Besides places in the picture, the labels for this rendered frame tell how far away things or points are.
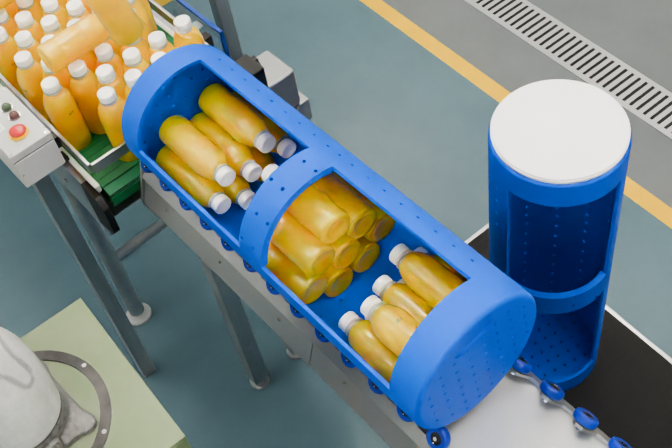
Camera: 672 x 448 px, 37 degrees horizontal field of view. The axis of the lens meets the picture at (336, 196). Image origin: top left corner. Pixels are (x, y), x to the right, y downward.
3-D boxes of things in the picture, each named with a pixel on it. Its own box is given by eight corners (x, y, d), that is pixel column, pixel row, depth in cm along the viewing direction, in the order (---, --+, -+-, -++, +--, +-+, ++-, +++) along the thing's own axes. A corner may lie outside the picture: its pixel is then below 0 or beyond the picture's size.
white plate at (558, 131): (464, 111, 207) (464, 115, 207) (538, 202, 190) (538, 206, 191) (578, 60, 212) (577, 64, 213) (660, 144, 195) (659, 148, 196)
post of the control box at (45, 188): (145, 378, 297) (21, 161, 219) (138, 369, 299) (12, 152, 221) (156, 369, 298) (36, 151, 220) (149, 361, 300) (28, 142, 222)
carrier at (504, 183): (470, 330, 276) (526, 413, 259) (462, 115, 208) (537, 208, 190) (558, 286, 281) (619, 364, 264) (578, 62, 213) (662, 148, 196)
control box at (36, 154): (27, 188, 213) (9, 157, 205) (-16, 141, 224) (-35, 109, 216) (66, 162, 217) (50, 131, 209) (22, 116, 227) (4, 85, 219)
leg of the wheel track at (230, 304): (258, 393, 289) (210, 273, 240) (246, 381, 292) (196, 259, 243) (273, 381, 290) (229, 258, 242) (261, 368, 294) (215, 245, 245)
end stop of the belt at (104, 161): (96, 174, 220) (92, 165, 218) (94, 172, 221) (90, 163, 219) (237, 77, 234) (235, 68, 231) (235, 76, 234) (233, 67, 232)
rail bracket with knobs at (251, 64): (242, 118, 233) (233, 87, 225) (224, 103, 236) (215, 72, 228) (275, 95, 236) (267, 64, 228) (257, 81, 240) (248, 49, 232)
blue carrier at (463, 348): (430, 454, 172) (404, 390, 149) (150, 183, 219) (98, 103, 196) (542, 342, 179) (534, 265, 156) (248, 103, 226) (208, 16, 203)
